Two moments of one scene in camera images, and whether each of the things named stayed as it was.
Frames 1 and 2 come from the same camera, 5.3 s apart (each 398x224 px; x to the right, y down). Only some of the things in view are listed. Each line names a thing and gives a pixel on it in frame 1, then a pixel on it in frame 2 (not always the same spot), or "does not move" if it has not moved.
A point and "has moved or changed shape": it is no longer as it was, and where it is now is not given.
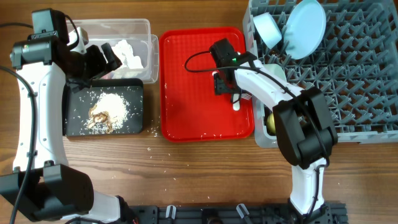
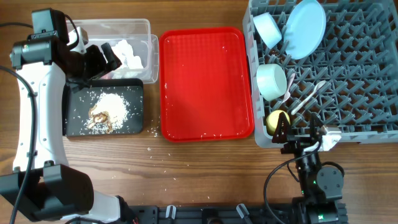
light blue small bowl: x=267 y=28 does not move
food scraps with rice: x=108 y=114 does not move
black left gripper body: x=92 y=64 does not move
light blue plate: x=305 y=29 does not move
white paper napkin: x=131 y=64 does not move
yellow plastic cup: x=270 y=124 does not move
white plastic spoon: x=236 y=106 has moved or changed shape
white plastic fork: x=246 y=96 has moved or changed shape
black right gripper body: x=222 y=86 to x=298 y=140
